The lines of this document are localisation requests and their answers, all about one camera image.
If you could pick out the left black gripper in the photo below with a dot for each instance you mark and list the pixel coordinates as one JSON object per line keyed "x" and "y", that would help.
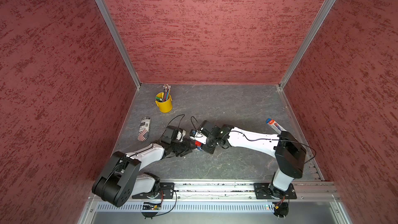
{"x": 187, "y": 147}

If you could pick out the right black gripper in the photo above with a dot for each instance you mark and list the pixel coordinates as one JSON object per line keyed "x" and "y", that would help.
{"x": 205, "y": 148}

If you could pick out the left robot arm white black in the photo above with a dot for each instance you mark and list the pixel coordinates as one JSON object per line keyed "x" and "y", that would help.
{"x": 122, "y": 178}

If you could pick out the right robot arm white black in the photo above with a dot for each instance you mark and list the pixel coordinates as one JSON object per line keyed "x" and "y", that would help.
{"x": 288, "y": 152}

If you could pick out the yellow pencil cup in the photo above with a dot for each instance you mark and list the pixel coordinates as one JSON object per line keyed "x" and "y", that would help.
{"x": 165, "y": 106}

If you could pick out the coloured pencils in cup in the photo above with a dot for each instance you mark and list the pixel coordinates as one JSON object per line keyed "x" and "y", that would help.
{"x": 166, "y": 92}

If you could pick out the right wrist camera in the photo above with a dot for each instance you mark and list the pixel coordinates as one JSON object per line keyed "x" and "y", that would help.
{"x": 205, "y": 134}

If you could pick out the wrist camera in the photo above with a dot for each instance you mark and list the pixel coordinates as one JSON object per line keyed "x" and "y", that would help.
{"x": 173, "y": 134}
{"x": 205, "y": 134}

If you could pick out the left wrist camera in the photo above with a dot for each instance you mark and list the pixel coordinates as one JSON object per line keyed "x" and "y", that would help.
{"x": 173, "y": 134}

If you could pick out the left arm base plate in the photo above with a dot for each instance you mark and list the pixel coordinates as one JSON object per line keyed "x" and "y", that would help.
{"x": 165, "y": 192}

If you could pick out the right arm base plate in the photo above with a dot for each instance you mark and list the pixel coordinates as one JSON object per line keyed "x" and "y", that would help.
{"x": 261, "y": 190}

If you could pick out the perforated cable duct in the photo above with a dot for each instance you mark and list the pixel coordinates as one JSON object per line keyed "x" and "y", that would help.
{"x": 191, "y": 207}

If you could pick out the aluminium front rail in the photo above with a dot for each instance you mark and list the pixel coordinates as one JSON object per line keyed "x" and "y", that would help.
{"x": 243, "y": 191}

